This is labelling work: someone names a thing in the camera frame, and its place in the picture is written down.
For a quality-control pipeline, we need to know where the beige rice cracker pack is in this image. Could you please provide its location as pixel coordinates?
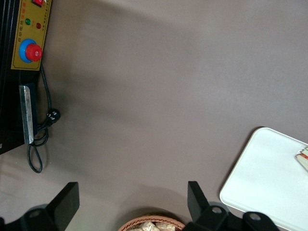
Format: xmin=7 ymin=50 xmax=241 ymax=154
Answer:
xmin=129 ymin=221 xmax=157 ymax=231
xmin=155 ymin=222 xmax=177 ymax=231

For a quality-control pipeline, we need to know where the triangle sandwich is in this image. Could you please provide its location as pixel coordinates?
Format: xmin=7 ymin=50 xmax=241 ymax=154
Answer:
xmin=294 ymin=145 xmax=308 ymax=173

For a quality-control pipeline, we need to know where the yellow emergency stop box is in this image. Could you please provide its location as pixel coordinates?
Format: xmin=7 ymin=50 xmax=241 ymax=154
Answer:
xmin=0 ymin=0 xmax=52 ymax=155

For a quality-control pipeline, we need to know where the black power cord with plug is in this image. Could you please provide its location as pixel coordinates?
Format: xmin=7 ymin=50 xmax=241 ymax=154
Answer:
xmin=27 ymin=64 xmax=61 ymax=174

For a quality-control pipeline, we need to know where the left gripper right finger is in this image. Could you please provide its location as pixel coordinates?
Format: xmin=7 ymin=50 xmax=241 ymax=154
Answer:
xmin=184 ymin=181 xmax=229 ymax=231

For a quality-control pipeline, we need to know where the round brown wicker basket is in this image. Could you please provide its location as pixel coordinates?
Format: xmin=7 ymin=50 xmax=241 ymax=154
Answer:
xmin=117 ymin=214 xmax=186 ymax=231

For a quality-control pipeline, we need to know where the beige plastic tray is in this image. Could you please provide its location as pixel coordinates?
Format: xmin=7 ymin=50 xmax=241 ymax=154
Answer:
xmin=219 ymin=127 xmax=308 ymax=231

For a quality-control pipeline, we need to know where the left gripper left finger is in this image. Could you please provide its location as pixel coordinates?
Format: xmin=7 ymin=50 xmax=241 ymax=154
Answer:
xmin=20 ymin=182 xmax=80 ymax=231

